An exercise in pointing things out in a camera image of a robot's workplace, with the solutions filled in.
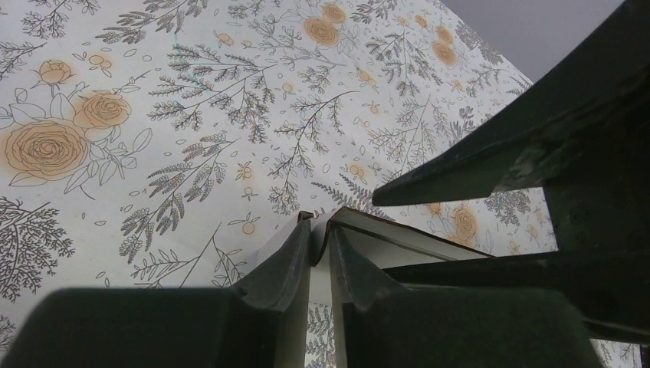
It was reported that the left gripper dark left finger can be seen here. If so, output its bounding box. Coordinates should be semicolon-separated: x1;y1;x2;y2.
1;217;312;367

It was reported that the floral patterned table cloth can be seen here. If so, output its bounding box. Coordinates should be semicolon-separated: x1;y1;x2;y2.
1;1;557;355

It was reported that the white cardboard paper box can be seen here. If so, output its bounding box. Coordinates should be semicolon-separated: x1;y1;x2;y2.
294;206;499;306

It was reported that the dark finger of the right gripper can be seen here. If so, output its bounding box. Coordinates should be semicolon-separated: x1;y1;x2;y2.
372;62;610;206
385;250;649;341

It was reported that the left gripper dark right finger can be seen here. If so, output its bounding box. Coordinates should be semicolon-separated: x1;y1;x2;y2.
327;226;601;367

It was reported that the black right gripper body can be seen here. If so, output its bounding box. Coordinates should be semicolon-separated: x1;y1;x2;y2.
487;1;649;344

